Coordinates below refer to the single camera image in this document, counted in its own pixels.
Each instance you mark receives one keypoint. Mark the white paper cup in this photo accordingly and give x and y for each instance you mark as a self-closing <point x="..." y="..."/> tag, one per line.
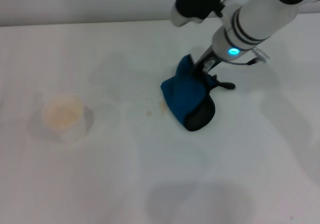
<point x="62" y="114"/>

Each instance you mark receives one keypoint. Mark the blue rag with black trim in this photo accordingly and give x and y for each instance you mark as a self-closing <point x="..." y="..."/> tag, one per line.
<point x="182" y="96"/>

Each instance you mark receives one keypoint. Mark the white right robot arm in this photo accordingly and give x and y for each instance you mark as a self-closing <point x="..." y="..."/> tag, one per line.
<point x="257" y="17"/>

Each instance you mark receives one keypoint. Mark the brown water stain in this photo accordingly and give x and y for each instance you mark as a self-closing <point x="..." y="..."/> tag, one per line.
<point x="163" y="108"/>

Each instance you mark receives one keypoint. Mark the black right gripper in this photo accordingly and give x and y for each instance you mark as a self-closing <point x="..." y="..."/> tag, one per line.
<point x="203" y="62"/>

